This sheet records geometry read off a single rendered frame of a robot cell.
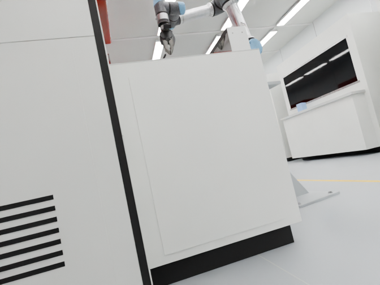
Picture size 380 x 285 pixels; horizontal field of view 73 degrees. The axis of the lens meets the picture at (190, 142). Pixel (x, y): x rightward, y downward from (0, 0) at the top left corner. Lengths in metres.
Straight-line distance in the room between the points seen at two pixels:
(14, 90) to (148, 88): 0.42
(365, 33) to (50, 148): 4.43
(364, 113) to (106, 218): 3.96
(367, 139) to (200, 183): 3.51
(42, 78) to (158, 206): 0.54
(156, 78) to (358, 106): 3.58
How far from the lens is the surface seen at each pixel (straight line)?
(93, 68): 0.80
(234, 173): 1.01
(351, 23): 4.60
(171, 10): 1.76
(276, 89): 6.18
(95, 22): 0.86
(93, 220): 0.74
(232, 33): 1.26
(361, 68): 4.43
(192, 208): 0.96
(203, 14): 1.99
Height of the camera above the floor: 0.40
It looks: 5 degrees up
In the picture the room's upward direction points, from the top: 12 degrees counter-clockwise
